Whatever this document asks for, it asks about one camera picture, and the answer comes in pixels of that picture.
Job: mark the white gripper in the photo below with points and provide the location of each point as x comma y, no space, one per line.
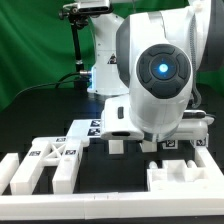
117,125

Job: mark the white chair seat part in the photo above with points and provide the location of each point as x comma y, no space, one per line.
177,176

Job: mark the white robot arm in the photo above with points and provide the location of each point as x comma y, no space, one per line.
149,77

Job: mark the white tagged cube left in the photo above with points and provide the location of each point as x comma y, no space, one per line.
170,144

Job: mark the white tagged cube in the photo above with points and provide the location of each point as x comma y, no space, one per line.
201,142
170,144

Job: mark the white tagged cube right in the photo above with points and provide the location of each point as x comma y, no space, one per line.
201,142

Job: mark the green backdrop curtain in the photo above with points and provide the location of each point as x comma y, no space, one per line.
36,46

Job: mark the white U-shaped obstacle fence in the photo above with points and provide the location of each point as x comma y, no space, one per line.
43,204

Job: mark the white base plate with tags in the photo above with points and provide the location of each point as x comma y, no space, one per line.
84,128

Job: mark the white chair back frame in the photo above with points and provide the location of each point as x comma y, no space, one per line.
63,153

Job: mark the black camera stand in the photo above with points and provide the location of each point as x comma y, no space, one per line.
77,22

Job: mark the camera on stand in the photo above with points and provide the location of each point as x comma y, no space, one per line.
88,6

